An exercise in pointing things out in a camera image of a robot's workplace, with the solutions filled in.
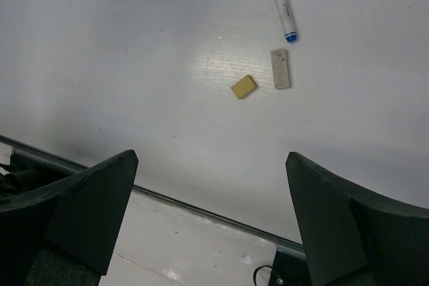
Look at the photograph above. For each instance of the grey eraser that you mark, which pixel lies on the grey eraser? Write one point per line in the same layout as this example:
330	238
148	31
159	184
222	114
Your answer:
280	68

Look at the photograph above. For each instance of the blue white marker pen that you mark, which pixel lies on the blue white marker pen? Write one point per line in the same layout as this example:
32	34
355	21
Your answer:
287	21

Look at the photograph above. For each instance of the yellow eraser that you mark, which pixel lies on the yellow eraser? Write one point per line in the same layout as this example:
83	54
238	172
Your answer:
244	87

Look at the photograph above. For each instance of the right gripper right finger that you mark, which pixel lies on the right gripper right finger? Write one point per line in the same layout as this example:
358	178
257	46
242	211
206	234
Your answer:
351	234

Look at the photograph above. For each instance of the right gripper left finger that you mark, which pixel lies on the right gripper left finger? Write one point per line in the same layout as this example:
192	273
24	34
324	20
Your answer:
60	226

